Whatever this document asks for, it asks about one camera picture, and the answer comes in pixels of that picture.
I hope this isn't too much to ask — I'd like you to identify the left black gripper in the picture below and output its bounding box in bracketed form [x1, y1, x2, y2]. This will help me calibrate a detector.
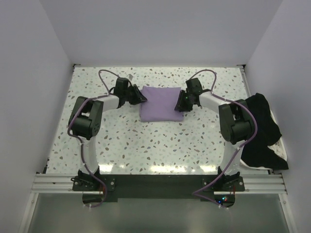
[123, 84, 147, 105]

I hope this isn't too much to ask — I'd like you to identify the purple t shirt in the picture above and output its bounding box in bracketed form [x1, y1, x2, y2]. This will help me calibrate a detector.
[139, 86, 184, 122]

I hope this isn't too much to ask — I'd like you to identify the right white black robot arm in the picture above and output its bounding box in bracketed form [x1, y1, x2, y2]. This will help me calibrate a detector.
[175, 78, 258, 191]

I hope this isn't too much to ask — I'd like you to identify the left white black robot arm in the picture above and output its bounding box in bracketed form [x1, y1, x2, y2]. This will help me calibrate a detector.
[68, 78, 147, 190]

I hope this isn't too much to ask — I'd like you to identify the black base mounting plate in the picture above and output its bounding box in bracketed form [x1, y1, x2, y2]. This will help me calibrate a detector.
[71, 173, 245, 204]

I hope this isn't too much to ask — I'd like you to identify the black t shirt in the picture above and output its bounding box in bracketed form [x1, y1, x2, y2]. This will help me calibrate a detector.
[241, 93, 289, 170]

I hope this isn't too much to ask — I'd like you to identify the white laundry basket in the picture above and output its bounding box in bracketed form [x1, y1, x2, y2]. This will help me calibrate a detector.
[241, 107, 289, 170]

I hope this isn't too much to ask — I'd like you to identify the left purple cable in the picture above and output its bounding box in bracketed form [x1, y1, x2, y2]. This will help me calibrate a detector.
[67, 69, 117, 208]

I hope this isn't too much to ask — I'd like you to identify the purple cable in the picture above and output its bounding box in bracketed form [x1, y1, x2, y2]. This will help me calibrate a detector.
[191, 69, 258, 202]
[67, 69, 117, 208]

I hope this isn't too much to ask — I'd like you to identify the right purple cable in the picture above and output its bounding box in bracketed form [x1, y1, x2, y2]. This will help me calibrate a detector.
[191, 69, 258, 202]

